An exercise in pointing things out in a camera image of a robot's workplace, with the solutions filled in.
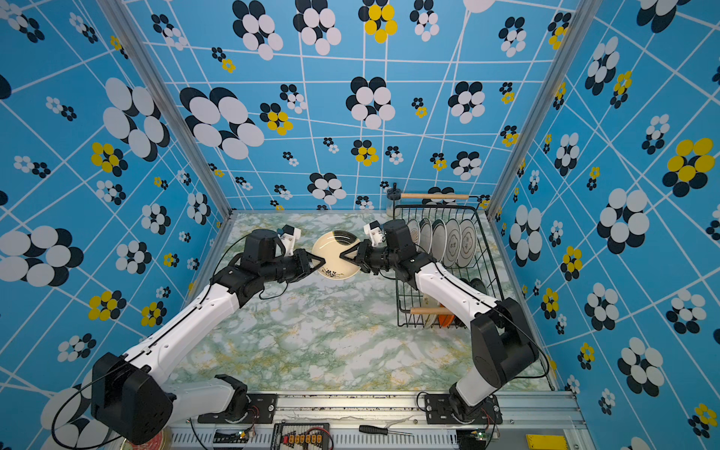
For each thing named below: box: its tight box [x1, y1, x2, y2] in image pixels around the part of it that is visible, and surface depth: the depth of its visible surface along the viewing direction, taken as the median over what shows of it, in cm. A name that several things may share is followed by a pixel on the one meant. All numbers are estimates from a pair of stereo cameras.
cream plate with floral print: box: [311, 229, 361, 281], surface depth 79 cm
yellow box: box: [525, 434, 569, 450], surface depth 70 cm
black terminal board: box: [271, 421, 333, 450], surface depth 70 cm
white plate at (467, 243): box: [456, 218, 478, 269], surface depth 100 cm
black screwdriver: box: [359, 424, 413, 436], surface depth 72 cm
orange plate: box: [438, 314, 455, 328], surface depth 80 cm
